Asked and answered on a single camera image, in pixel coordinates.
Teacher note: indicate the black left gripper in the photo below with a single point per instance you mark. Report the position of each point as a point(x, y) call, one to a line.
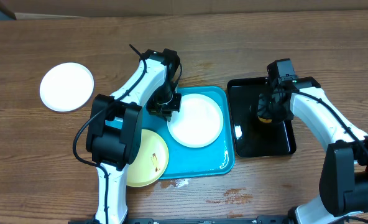
point(165, 114)

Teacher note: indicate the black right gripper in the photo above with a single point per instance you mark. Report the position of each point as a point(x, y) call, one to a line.
point(263, 104)

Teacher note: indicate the yellow green sponge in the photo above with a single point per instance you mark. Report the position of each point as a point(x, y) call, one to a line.
point(265, 120)

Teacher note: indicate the white plate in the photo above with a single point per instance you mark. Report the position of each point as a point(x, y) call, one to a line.
point(198, 123)
point(66, 87)

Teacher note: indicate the yellow plate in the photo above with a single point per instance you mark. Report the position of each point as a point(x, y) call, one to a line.
point(151, 161)

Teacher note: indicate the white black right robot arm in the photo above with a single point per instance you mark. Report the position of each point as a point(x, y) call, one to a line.
point(343, 185)

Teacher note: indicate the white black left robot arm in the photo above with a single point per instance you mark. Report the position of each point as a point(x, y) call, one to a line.
point(115, 124)

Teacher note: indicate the black plastic tray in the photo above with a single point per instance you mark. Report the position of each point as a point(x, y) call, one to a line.
point(252, 137)

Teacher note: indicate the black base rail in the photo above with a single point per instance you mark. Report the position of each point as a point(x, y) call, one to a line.
point(263, 219)

